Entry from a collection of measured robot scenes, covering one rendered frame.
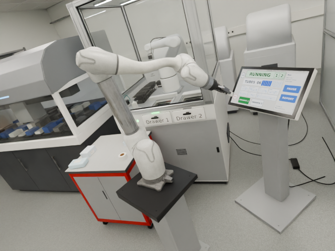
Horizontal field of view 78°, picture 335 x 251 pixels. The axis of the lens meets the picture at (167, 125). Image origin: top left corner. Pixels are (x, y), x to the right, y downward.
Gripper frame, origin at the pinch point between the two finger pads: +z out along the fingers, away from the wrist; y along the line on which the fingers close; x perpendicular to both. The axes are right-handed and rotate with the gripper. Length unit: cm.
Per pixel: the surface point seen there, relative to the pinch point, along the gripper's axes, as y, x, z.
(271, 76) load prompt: -15.7, -17.9, 16.9
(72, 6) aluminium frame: 99, -35, -96
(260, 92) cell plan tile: -11.5, -6.6, 16.9
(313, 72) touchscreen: -40.0, -20.8, 17.6
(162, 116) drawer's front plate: 64, 29, -5
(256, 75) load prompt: -4.5, -18.6, 16.9
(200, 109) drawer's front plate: 36.2, 14.0, 12.3
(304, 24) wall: 113, -201, 261
